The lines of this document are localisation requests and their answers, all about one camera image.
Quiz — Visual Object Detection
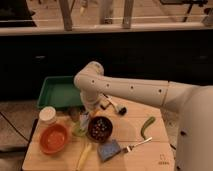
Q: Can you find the dark bowl with beads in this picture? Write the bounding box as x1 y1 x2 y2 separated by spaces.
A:
87 116 113 143

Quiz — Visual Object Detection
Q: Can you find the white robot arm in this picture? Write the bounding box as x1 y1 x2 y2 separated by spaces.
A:
74 61 213 171

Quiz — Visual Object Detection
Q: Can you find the silver fork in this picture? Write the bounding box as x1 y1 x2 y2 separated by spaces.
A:
122 137 152 153

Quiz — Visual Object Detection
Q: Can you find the yellow banana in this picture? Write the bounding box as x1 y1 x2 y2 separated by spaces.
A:
76 143 92 171

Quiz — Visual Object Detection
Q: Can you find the brown wooden block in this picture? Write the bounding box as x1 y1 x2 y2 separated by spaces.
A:
100 100 110 110

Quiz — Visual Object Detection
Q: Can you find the white paper cup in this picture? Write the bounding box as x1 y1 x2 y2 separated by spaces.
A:
39 106 56 125

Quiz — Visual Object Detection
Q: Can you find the green lettuce toy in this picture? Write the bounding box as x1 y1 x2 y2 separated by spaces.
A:
72 122 87 137

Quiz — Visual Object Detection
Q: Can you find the orange bowl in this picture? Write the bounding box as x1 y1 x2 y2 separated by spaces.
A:
39 124 69 155

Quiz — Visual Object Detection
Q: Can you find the blue sponge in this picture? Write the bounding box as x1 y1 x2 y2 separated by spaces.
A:
97 139 121 162

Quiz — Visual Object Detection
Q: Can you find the green pepper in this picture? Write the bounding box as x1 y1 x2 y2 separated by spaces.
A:
140 116 156 140

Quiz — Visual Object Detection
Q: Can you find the green plastic tray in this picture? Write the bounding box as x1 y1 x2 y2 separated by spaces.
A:
37 76 82 110

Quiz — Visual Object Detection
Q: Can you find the grey-blue towel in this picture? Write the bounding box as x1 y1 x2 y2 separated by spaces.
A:
80 112 90 131

